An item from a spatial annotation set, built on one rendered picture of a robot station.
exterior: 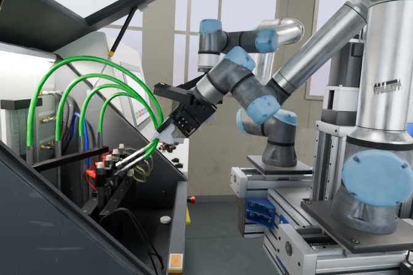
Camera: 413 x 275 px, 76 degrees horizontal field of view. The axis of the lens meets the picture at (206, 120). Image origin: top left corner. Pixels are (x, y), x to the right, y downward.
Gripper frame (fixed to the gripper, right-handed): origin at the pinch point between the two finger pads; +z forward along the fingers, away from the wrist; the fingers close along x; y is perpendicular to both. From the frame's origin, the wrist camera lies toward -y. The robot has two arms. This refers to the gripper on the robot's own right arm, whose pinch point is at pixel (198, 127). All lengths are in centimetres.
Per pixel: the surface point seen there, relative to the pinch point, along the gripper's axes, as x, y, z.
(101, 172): -13.1, -28.4, 12.4
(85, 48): 23, -46, -27
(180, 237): -22.7, -4.4, 26.6
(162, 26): 171, -32, -66
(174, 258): -33.1, -5.3, 25.3
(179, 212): -9.0, -5.1, 26.5
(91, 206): -12.2, -31.4, 23.5
